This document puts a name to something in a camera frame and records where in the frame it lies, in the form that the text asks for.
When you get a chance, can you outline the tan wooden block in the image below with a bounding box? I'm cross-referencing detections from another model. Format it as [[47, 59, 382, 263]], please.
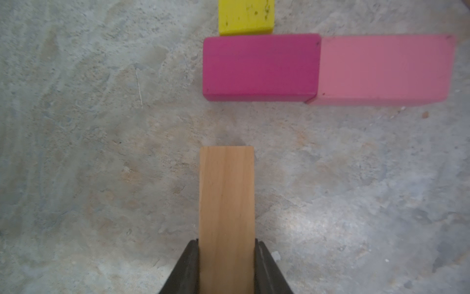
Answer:
[[199, 146, 255, 294]]

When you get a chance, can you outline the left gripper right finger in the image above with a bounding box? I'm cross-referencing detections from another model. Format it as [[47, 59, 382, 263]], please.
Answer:
[[255, 239, 294, 294]]

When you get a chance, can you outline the magenta block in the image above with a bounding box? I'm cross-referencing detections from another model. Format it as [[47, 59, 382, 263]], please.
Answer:
[[202, 34, 322, 102]]

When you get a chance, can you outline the yellow block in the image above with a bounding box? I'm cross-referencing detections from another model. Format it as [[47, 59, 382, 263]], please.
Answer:
[[218, 0, 275, 36]]

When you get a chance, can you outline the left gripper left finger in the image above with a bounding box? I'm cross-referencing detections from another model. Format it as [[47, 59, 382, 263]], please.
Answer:
[[159, 239, 200, 294]]

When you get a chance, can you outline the pink block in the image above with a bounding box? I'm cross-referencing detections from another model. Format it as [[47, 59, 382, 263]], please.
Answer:
[[308, 34, 457, 107]]

